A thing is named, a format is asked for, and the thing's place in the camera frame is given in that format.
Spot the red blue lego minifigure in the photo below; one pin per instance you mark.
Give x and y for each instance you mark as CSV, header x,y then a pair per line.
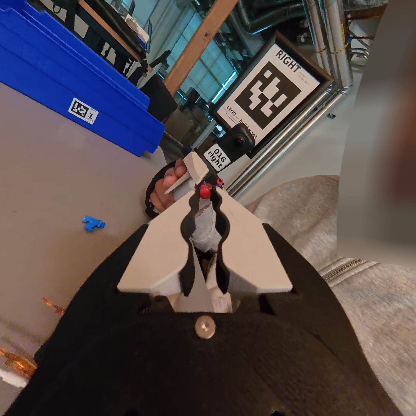
x,y
204,192

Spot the wooden post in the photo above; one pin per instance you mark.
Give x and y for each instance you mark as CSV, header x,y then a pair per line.
x,y
201,42

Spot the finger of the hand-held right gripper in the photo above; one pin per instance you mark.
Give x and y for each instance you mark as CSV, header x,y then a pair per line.
x,y
195,165

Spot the person's right hand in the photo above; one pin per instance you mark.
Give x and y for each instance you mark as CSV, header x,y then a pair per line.
x,y
161,198

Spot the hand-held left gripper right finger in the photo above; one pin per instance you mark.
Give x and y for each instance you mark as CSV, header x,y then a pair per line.
x,y
253,256

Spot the blue plastic storage bin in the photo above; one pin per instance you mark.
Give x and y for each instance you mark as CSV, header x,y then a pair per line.
x,y
65,65

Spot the person's right forearm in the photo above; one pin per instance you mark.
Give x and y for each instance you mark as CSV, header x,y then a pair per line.
x,y
204,230

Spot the silver wall pipes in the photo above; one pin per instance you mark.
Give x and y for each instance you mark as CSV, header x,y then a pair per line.
x,y
331,58

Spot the brown cardboard box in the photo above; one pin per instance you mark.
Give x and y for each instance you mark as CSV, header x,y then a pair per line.
x,y
185,126

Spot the blue lego piece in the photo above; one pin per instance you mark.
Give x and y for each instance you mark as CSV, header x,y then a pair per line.
x,y
92,224

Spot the person's grey hoodie torso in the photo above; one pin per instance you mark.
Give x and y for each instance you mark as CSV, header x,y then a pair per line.
x,y
325,227

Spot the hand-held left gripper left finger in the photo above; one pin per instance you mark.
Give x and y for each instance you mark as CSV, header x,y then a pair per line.
x,y
156,256

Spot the framed black white marker sign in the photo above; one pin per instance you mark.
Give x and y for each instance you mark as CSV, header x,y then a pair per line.
x,y
276,87

